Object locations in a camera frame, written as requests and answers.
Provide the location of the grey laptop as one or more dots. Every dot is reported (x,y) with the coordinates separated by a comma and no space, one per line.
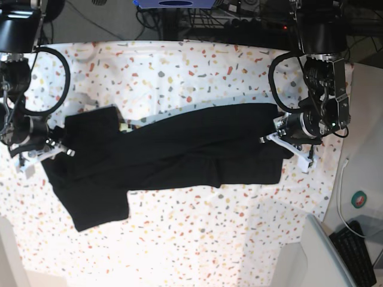
(325,267)

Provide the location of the green tape roll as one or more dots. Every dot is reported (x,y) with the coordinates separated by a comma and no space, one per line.
(359,199)

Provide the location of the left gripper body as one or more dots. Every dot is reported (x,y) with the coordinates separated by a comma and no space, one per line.
(298,129)

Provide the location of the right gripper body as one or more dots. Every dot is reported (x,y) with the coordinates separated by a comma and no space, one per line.
(30,133)

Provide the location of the black keyboard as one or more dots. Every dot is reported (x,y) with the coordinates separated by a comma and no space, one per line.
(353,251)

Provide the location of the black t-shirt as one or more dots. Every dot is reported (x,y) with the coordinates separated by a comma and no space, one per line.
(210,147)

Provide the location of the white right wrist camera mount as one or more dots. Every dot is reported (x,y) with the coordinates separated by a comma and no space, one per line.
(26,161)

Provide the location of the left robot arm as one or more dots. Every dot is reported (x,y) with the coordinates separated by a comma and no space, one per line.
(320,32)

